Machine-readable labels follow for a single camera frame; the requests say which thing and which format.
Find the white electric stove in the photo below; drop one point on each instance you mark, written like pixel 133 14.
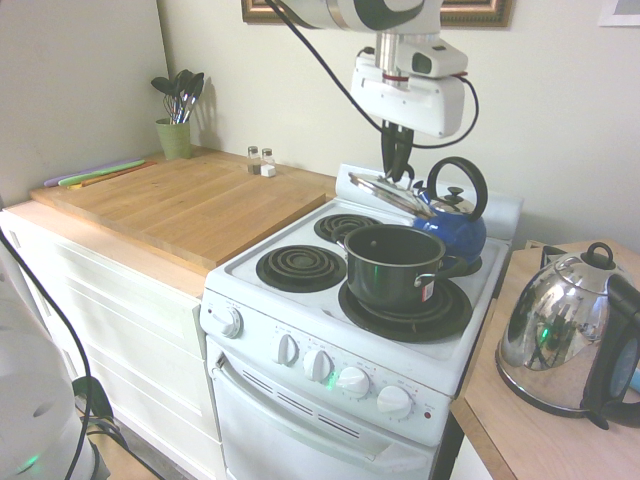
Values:
pixel 320 430

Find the small black coil burner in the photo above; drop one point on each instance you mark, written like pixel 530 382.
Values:
pixel 345 223
pixel 299 264

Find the colourful flat utensils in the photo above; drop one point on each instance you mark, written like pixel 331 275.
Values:
pixel 100 169

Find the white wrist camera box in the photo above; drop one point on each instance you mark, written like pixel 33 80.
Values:
pixel 435 60

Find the glass pepper shaker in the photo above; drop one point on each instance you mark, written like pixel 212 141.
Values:
pixel 253 160

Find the white stove knob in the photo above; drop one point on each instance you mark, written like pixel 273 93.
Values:
pixel 352 382
pixel 230 322
pixel 287 349
pixel 317 366
pixel 395 401

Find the black cooking spoon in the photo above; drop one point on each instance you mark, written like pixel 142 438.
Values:
pixel 183 82
pixel 196 85
pixel 162 86

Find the glass salt shaker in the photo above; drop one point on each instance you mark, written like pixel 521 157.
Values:
pixel 267 156

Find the white rounded device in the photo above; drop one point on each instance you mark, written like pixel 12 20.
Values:
pixel 35 390

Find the thick wooden butcher board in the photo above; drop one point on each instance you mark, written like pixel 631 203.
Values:
pixel 190 210

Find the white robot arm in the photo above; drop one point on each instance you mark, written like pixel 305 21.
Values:
pixel 365 12

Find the gold picture frame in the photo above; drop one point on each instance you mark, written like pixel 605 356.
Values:
pixel 480 21

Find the green utensil cup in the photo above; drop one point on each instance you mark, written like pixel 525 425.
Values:
pixel 173 140

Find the large black coil burner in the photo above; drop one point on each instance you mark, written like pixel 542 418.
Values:
pixel 440 312

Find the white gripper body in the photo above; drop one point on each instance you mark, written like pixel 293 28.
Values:
pixel 405 102

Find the white framed picture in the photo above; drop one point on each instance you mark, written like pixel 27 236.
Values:
pixel 620 12

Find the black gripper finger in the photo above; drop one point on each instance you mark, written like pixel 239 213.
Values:
pixel 388 150
pixel 406 150

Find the green knife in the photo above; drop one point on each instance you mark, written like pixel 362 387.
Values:
pixel 100 175

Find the white kitchen cabinet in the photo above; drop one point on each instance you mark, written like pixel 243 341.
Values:
pixel 125 325

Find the orange knife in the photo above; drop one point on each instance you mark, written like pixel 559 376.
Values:
pixel 125 172

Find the stainless steel electric kettle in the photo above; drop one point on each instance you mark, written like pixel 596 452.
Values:
pixel 560 325

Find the glass pot lid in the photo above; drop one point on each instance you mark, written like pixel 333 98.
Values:
pixel 385 192

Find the black cooking pot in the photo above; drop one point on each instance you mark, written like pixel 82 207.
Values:
pixel 390 270

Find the blue stovetop kettle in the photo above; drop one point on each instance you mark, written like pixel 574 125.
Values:
pixel 457 230

